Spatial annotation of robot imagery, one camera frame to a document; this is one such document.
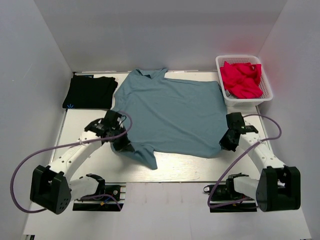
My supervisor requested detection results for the teal blue t-shirt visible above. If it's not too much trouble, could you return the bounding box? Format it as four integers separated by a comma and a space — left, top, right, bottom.
113, 68, 227, 170

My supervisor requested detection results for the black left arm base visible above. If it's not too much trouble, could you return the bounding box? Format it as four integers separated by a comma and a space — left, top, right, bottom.
72, 183, 126, 212

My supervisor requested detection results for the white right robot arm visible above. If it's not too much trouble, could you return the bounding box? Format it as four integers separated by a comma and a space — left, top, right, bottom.
219, 112, 301, 212

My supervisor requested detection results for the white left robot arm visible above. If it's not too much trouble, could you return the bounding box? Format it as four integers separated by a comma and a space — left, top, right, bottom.
30, 110, 132, 215

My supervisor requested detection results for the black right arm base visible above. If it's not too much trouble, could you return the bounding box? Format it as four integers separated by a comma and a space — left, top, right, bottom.
209, 184, 258, 213

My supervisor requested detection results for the white plastic basket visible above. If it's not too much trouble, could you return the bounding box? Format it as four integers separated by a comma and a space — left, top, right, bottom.
215, 54, 273, 107

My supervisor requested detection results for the crumpled red t-shirt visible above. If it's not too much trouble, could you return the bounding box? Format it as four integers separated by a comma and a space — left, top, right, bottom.
219, 61, 263, 99

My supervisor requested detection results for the folded black t-shirt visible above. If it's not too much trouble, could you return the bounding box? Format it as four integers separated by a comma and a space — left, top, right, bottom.
62, 75, 118, 109

